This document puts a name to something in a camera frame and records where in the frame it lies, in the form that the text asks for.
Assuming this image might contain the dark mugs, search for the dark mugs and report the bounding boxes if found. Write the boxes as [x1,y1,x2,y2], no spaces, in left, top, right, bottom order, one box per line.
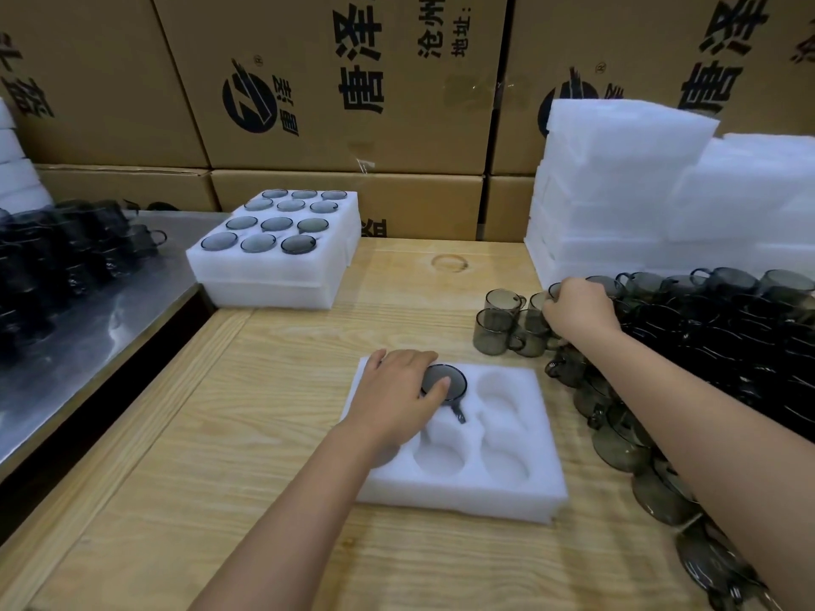
[0,199,168,363]

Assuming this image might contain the person's right forearm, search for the person's right forearm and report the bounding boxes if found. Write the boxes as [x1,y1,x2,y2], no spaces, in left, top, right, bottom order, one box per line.
[572,323,815,611]

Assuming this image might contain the person's right hand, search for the person's right hand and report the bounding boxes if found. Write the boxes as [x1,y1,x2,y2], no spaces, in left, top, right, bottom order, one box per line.
[541,277,624,343]

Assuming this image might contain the stack of white foam trays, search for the stack of white foam trays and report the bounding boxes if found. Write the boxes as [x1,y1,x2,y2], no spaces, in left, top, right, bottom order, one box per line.
[0,98,53,217]
[524,98,815,290]

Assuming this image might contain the pile of smoky glass mugs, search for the pile of smoky glass mugs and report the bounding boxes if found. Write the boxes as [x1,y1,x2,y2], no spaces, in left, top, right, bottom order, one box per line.
[472,266,815,611]

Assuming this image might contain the person's left forearm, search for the person's left forearm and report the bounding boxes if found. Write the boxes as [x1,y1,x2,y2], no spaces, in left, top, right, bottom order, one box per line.
[188,425,390,611]

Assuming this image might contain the stainless steel table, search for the stainless steel table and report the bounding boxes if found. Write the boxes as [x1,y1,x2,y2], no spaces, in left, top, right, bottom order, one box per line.
[0,211,230,485]

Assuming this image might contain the person's left hand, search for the person's left hand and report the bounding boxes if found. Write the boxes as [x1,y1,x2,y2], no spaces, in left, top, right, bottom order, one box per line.
[340,348,452,465]

